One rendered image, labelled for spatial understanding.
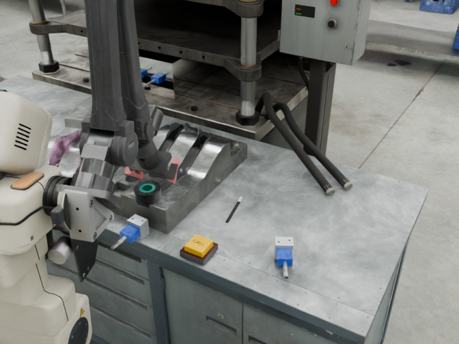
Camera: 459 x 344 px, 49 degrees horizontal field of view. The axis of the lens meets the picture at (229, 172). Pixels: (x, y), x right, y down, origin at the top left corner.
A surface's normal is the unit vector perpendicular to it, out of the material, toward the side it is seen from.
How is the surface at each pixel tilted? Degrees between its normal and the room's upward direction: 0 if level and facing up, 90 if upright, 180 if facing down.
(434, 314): 0
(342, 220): 0
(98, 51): 81
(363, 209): 0
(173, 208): 90
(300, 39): 90
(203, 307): 90
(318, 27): 90
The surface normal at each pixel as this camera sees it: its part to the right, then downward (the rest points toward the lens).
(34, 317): -0.24, 0.41
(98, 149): -0.15, -0.34
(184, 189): 0.02, -0.86
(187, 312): -0.50, 0.48
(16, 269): 0.97, 0.13
